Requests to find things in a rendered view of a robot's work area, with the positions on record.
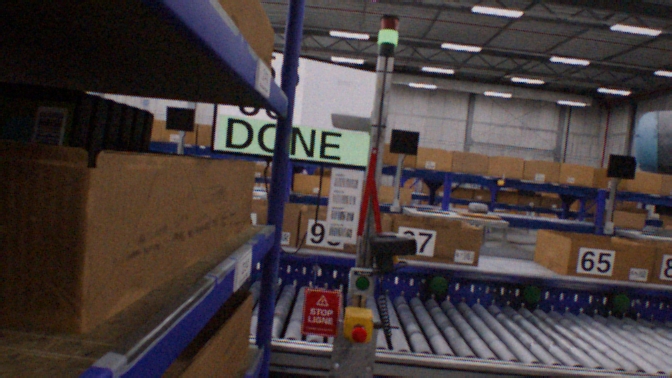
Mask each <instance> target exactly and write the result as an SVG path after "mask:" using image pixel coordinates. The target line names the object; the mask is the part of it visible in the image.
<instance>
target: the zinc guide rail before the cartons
mask: <svg viewBox="0 0 672 378"><path fill-rule="evenodd" d="M281 248H282V249H283V250H284V251H285V252H289V253H293V252H296V251H297V250H298V249H296V248H286V246H281ZM298 253H299V254H308V255H317V257H318V255H319V256H329V257H338V258H349V259H356V255H355V254H346V253H335V252H325V251H316V250H305V249H300V250H299V251H298ZM317 253H318V254H317ZM399 260H404V261H407V262H408V265H418V267H421V266H427V268H433V267H438V269H444V268H447V270H453V269H458V271H460V270H467V272H468V271H477V272H487V273H496V274H506V275H516V276H525V277H534V278H544V279H554V280H563V281H573V282H582V283H592V284H597V283H601V284H610V285H619V286H628V287H637V288H647V289H655V290H660V289H664V290H672V286H671V285H661V284H655V285H652V284H644V283H634V282H625V281H616V280H607V279H598V278H589V277H584V278H579V277H570V276H561V275H551V274H541V273H531V272H522V271H513V270H503V269H493V268H484V267H473V266H464V265H455V264H444V263H435V262H425V261H415V260H405V259H399Z"/></svg>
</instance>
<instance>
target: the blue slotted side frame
mask: <svg viewBox="0 0 672 378"><path fill-rule="evenodd" d="M355 261H356V259H349V258H338V257H329V256H319V255H318V257H317V255H308V254H299V253H296V254H292V255H288V254H285V253H284V252H280V261H279V272H278V282H277V284H278V285H279V278H281V279H282V281H281V285H279V286H280V292H279V294H278V296H277V298H276V299H277V300H279V298H280V296H281V294H282V292H283V290H284V288H285V286H287V285H292V286H294V284H293V283H295V280H297V286H296V287H295V286H294V287H295V288H296V293H295V296H294V299H292V301H297V297H298V294H299V291H300V289H301V288H302V287H308V288H309V281H312V286H314V285H315V284H314V275H316V274H315V270H313V267H314V266H316V265H317V263H318V267H320V269H321V275H320V276H319V275H318V271H317V276H316V286H317V287H318V285H319V287H318V289H319V288H323V289H324V284H327V289H326V290H332V291H334V290H340V285H342V291H341V292H342V296H343V307H346V308H347V294H348V293H349V290H348V289H349V281H350V279H349V273H350V272H351V268H355ZM316 262H317V263H316ZM288 266H290V272H289V273H288V272H287V269H288ZM262 267H263V258H262V259H261V261H260V269H256V268H257V264H256V265H255V267H254V269H253V270H252V271H251V272H250V275H251V279H250V281H248V278H247V279H246V280H247V281H248V283H249V288H248V289H247V291H248V290H249V289H250V288H251V286H252V284H253V283H254V282H255V281H261V277H262ZM281 268H282V269H281ZM303 268H305V269H306V270H305V274H303ZM296 270H298V271H296ZM312 271H313V272H312ZM334 271H336V277H334ZM326 273H329V274H326ZM342 274H343V275H342ZM430 274H435V275H444V276H449V277H450V280H449V285H450V286H449V288H448V295H447V296H449V302H450V303H451V304H452V305H453V306H454V307H456V304H459V303H461V302H462V298H465V300H464V303H466V304H467V305H468V306H469V307H470V309H471V307H472V306H473V305H474V304H476V303H477V299H479V305H481V306H482V307H483V308H484V309H486V310H487V309H488V307H489V306H492V301H495V302H494V306H496V307H497V308H498V309H500V310H501V311H502V310H503V309H504V308H505V307H506V305H507V301H509V307H510V308H511V309H513V310H514V311H515V312H516V313H517V311H518V310H520V309H522V303H521V302H520V299H521V291H522V285H523V284H525V283H531V284H541V285H542V290H541V297H540V304H539V308H538V309H540V310H542V311H543V312H545V313H546V314H548V313H549V312H550V311H551V306H553V311H556V312H557V313H559V314H560V315H563V314H564V313H565V309H566V307H567V308H568V310H567V312H569V313H571V314H573V315H574V316H576V317H577V316H578V315H579V314H580V309H582V314H585V315H587V316H589V317H590V318H593V316H594V311H595V309H596V310H597V311H596V315H601V316H602V317H604V318H606V319H607V318H608V316H609V307H610V300H611V293H612V291H616V292H625V293H631V299H630V306H629V312H628V313H626V314H625V318H629V319H631V320H633V321H635V322H636V321H637V320H636V318H637V313H639V317H638V320H639V318H642V319H645V320H647V321H649V322H651V316H652V315H653V320H657V321H659V322H661V323H664V324H665V323H666V322H672V290H664V289H660V290H655V289H647V288H637V287H628V286H619V285H610V284H601V283H597V284H592V283H582V282H573V281H563V280H554V279H544V278H534V277H525V276H516V275H506V274H496V273H487V272H477V271H468V272H467V270H460V271H458V269H453V270H447V268H444V269H438V267H433V268H427V266H421V267H418V265H407V267H405V268H403V269H400V270H397V271H393V272H391V273H386V274H382V276H383V279H382V284H383V294H385V295H386V290H389V292H388V296H389V298H390V301H391V304H392V307H393V309H394V312H395V313H397V312H396V309H395V307H394V304H393V300H394V298H395V297H398V296H401V293H402V291H403V292H404V298H405V300H406V302H407V305H408V307H409V301H410V299H412V298H417V293H419V299H420V300H421V302H422V303H423V305H424V308H425V302H426V301H427V300H428V299H431V296H432V295H430V294H428V293H427V291H428V287H425V284H426V280H428V282H429V275H430ZM395 277H398V284H394V281H395ZM256 278H257V280H256ZM388 279H389V280H388ZM410 279H413V281H412V286H410ZM422 279H425V282H424V283H423V282H422ZM404 280H405V281H404ZM287 281H288V284H287ZM403 281H404V282H403ZM419 282H420V283H419ZM457 283H459V289H458V291H457V289H456V286H457ZM302 284H304V285H302ZM471 285H473V291H471ZM487 286H489V291H488V293H487V292H486V289H487ZM333 287H334V288H333ZM464 287H465V288H464ZM480 288H481V289H480ZM501 288H503V294H501ZM517 289H518V290H519V293H518V296H516V292H517ZM494 290H495V291H494ZM510 291H511V292H510ZM378 292H381V293H378ZM394 293H395V294H394ZM546 293H548V296H547V299H545V295H546ZM560 293H562V300H560ZM380 294H382V288H381V283H380V275H376V278H375V287H374V295H373V296H374V299H375V304H376V308H377V311H381V309H379V306H378V301H377V299H378V297H380V296H381V295H380ZM409 295H410V296H409ZM576 295H578V296H577V297H576V301H574V297H575V296H576ZM425 296H426V297H425ZM447 296H440V295H434V298H433V300H434V301H435V302H437V303H438V305H439V306H440V307H441V303H442V302H443V301H447ZM553 296H554V297H553ZM568 296H569V297H568ZM589 296H591V302H589ZM440 298H441V299H440ZM582 298H583V299H582ZM604 298H606V300H605V304H603V300H604ZM455 299H456V300H455ZM597 299H598V300H597ZM637 299H638V300H640V303H636V300H637ZM633 300H635V302H634V306H632V302H633ZM470 301H471V302H470ZM647 301H648V306H647V308H646V302H647ZM485 303H486V304H485ZM661 303H663V305H662V309H660V305H661ZM500 304H501V305H500ZM514 306H515V307H514ZM667 306H668V307H667ZM544 308H545V309H544ZM409 309H410V307H409ZM559 309H560V310H559ZM410 311H411V313H412V314H413V312H412V310H411V309H410ZM573 311H574V312H573ZM588 311H589V312H588ZM602 313H603V314H602ZM630 316H631V317H630ZM665 316H667V320H666V322H664V320H665ZM644 317H645V318H644ZM658 318H659V319H658ZM653 320H652V321H653Z"/></svg>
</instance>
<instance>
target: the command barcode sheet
mask: <svg viewBox="0 0 672 378"><path fill-rule="evenodd" d="M363 180H367V175H365V174H364V171H355V170H346V169H335V168H332V177H331V188H330V198H329V208H327V218H326V228H325V238H324V241H333V242H342V243H352V244H356V237H357V236H356V234H357V227H358V218H359V208H360V199H362V189H363Z"/></svg>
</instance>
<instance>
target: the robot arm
mask: <svg viewBox="0 0 672 378"><path fill-rule="evenodd" d="M635 157H636V161H637V164H638V166H639V168H640V169H641V170H642V171H645V172H649V173H650V174H655V175H669V176H672V111H656V112H649V113H646V114H644V116H642V118H641V119H640V121H639V123H638V125H637V133H636V139H635Z"/></svg>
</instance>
